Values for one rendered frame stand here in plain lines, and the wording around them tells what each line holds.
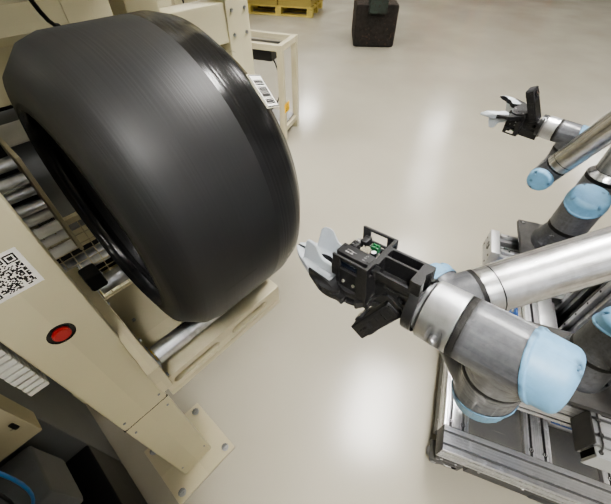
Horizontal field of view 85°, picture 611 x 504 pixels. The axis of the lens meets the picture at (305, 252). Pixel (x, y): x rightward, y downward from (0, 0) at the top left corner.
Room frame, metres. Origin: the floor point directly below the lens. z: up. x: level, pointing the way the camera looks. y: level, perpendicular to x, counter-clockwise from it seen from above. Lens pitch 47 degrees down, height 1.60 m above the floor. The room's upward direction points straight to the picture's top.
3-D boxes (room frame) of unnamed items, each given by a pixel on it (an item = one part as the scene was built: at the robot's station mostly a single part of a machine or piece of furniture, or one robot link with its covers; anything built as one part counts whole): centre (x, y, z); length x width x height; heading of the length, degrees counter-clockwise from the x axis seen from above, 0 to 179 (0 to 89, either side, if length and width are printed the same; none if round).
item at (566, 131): (1.05, -0.91, 1.04); 0.11 x 0.08 x 0.09; 44
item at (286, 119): (3.20, 0.40, 0.40); 0.60 x 0.35 x 0.80; 69
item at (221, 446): (0.34, 0.49, 0.01); 0.27 x 0.27 x 0.02; 48
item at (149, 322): (0.54, 0.33, 0.80); 0.37 x 0.36 x 0.02; 48
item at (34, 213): (0.64, 0.76, 1.05); 0.20 x 0.15 x 0.30; 138
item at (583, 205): (0.86, -0.92, 0.88); 0.13 x 0.12 x 0.14; 134
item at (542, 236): (0.85, -0.92, 0.77); 0.15 x 0.15 x 0.10
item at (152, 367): (0.41, 0.45, 0.90); 0.40 x 0.03 x 0.10; 48
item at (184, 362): (0.45, 0.23, 0.84); 0.36 x 0.09 x 0.06; 138
